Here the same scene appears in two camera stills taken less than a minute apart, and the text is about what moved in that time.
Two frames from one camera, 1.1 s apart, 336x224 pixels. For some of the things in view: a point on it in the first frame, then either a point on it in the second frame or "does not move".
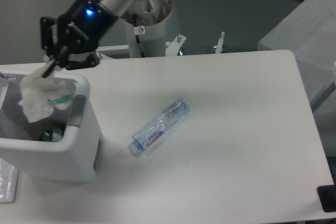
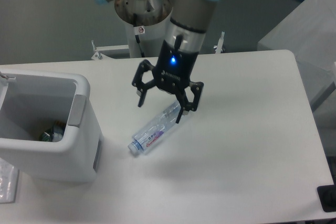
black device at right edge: (327, 195) does not move
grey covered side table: (308, 31) does not move
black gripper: (84, 23) -> (172, 74)
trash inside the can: (55, 134) does not move
